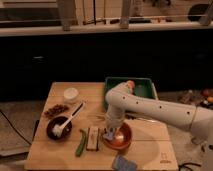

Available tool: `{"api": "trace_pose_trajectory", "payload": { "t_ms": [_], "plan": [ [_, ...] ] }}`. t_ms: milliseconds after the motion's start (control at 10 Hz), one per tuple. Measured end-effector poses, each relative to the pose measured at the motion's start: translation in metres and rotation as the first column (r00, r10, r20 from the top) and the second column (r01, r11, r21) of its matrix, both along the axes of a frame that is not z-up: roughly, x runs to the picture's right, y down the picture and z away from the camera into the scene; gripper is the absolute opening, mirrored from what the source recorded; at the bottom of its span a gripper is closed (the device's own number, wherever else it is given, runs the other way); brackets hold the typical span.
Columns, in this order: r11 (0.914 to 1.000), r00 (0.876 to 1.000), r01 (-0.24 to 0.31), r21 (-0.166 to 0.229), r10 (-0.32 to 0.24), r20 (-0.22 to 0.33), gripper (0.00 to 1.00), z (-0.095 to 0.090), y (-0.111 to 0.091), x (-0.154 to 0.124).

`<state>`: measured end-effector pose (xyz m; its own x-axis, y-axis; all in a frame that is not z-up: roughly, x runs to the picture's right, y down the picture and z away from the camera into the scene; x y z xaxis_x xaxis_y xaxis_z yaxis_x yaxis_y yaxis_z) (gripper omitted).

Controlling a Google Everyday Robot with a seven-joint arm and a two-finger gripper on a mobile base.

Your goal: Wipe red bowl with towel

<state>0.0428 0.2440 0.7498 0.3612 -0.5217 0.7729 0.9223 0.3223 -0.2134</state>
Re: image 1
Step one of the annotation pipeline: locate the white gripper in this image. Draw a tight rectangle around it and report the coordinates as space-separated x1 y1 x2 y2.
106 113 125 132

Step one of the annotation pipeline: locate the small blue-white towel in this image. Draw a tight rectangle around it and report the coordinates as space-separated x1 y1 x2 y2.
103 132 115 141

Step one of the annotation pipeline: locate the red bowl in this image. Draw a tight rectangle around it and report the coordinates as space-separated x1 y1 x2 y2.
103 123 132 150

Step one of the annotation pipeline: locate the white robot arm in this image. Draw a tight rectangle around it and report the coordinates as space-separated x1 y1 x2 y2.
105 82 213 144

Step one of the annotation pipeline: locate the dark brown bowl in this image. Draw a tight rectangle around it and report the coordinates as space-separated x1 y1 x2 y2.
46 116 72 141

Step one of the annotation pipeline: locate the bundle of thin sticks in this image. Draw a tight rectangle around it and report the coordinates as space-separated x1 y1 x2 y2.
88 114 157 123

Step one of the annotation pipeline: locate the orange ball in tray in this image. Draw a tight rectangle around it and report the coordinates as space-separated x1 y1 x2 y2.
127 80 135 89

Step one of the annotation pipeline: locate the wooden block with dark base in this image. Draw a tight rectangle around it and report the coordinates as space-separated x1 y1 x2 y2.
86 126 99 151

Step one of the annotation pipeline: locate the green plastic tray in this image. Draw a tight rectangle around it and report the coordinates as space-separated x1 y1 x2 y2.
104 77 157 99

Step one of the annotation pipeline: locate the green cucumber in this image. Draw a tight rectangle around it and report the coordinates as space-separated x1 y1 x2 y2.
75 129 87 157

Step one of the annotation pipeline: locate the wooden cutting board table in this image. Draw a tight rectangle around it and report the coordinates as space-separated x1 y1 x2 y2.
25 82 178 171

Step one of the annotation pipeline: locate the small white cup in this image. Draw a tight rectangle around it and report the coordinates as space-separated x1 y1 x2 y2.
63 87 79 102

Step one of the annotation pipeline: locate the blue sponge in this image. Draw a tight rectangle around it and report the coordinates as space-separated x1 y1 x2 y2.
112 155 137 171

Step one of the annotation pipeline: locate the black cable on floor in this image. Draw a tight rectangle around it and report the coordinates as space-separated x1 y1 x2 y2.
0 109 34 146

